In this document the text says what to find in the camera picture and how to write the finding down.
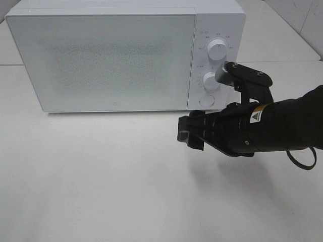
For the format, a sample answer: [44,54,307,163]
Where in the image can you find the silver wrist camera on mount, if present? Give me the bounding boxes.
[215,62,274,105]

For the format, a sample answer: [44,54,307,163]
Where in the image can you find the white microwave door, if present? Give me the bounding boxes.
[7,15,195,112]

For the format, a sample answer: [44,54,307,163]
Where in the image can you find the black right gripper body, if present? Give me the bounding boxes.
[196,102,261,157]

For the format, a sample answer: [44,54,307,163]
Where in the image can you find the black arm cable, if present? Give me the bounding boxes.
[286,147,317,171]

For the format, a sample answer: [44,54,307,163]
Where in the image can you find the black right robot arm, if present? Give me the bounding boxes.
[177,86,322,157]

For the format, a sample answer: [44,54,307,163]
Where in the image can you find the round white door button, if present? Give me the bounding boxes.
[199,95,215,107]

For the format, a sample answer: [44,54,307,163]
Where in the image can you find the white microwave knob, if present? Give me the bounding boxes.
[207,38,228,61]
[202,72,220,90]

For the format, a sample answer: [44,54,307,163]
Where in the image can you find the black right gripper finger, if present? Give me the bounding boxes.
[177,127,204,151]
[178,110,206,132]

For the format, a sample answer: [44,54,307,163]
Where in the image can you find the white microwave oven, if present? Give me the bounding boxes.
[5,1,246,113]

